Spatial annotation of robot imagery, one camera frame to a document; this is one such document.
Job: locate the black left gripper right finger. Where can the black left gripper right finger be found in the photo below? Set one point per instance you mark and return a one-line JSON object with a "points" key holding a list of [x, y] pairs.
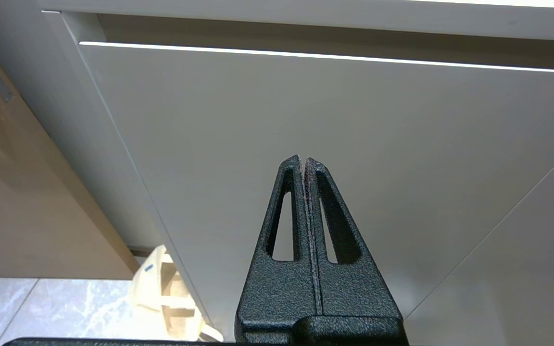
{"points": [[354, 293]]}

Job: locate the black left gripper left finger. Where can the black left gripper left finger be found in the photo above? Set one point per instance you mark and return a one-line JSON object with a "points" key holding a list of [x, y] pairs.
{"points": [[277, 293]]}

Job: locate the cream plastic object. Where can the cream plastic object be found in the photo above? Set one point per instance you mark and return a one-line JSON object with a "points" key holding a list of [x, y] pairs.
{"points": [[154, 288]]}

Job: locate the white cabinet door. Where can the white cabinet door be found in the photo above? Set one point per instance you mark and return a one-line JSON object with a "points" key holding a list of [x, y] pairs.
{"points": [[522, 278], [258, 110]]}

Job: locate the light wooden cabinet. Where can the light wooden cabinet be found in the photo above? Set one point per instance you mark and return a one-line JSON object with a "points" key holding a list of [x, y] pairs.
{"points": [[27, 216]]}

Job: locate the white sideboard cabinet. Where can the white sideboard cabinet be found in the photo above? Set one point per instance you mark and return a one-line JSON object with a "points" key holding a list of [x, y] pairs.
{"points": [[306, 12]]}

